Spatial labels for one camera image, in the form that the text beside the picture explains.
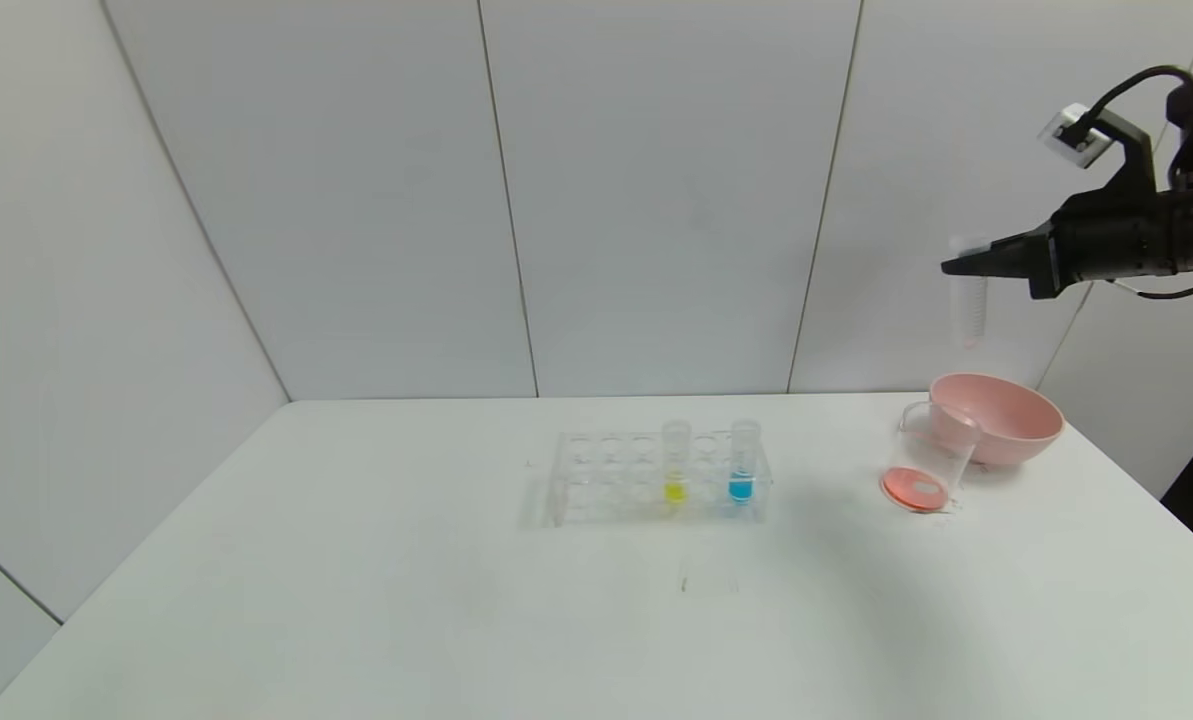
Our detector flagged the test tube with yellow pigment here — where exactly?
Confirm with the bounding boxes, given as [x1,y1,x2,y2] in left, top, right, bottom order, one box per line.
[661,420,693,507]

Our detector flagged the black camera cable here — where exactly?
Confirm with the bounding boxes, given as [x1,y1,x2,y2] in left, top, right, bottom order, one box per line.
[1076,64,1193,137]

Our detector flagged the test tube with blue pigment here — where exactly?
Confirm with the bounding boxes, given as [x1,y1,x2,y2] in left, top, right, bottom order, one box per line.
[729,419,763,505]

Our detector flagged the test tube with red pigment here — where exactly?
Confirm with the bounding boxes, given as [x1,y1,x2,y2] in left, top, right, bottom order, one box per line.
[951,237,990,350]

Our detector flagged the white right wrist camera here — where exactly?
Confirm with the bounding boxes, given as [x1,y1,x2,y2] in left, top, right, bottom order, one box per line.
[1038,102,1157,201]

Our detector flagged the pink plastic bowl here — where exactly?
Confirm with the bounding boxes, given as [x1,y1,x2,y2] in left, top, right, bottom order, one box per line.
[927,374,1066,469]

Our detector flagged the clear glass beaker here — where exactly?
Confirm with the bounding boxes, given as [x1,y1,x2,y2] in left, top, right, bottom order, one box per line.
[879,401,980,516]

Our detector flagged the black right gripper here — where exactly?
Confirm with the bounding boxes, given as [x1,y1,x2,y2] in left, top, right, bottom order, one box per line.
[940,191,1176,300]

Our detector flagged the clear acrylic test tube rack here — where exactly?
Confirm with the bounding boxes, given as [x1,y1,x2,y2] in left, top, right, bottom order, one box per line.
[544,429,773,529]

